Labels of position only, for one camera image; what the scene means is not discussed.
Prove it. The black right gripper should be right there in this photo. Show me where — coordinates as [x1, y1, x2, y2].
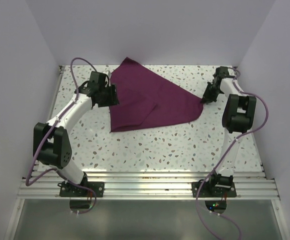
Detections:
[201, 81, 222, 104]

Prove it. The purple cloth mat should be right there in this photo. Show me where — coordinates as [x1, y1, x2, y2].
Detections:
[110, 57, 203, 133]

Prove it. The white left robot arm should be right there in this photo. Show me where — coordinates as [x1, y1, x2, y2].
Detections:
[33, 70, 119, 197]

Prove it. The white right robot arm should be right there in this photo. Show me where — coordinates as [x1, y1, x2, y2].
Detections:
[201, 66, 257, 196]

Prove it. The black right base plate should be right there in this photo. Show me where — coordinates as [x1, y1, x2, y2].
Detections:
[191, 173, 237, 198]

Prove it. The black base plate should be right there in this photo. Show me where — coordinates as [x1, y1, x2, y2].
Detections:
[191, 173, 237, 198]
[57, 178, 105, 198]

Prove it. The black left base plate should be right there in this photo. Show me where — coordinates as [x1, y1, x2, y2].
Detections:
[57, 178, 105, 198]

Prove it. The aluminium rail frame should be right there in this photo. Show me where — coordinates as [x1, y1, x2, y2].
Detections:
[3, 65, 285, 240]

